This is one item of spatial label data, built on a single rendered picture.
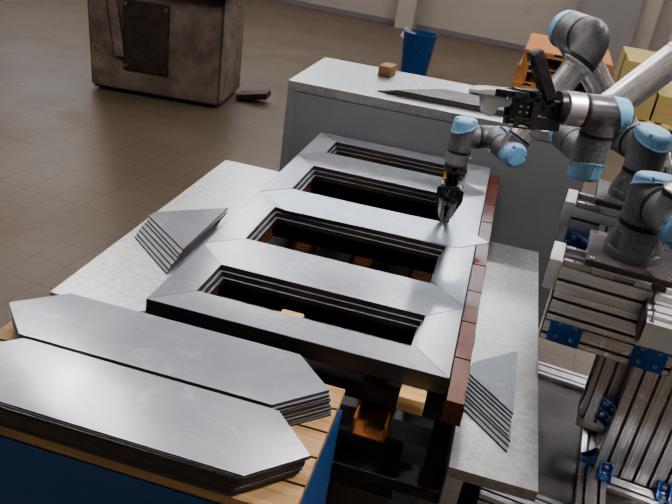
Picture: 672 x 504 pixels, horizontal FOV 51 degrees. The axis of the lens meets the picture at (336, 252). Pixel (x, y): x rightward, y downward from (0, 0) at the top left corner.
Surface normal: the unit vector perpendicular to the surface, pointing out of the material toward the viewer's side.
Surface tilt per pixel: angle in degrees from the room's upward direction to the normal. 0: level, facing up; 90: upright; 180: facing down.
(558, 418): 0
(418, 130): 90
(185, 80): 90
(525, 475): 0
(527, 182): 90
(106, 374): 0
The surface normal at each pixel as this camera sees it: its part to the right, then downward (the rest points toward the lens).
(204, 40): -0.14, 0.43
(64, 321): 0.14, -0.89
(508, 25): -0.37, 0.37
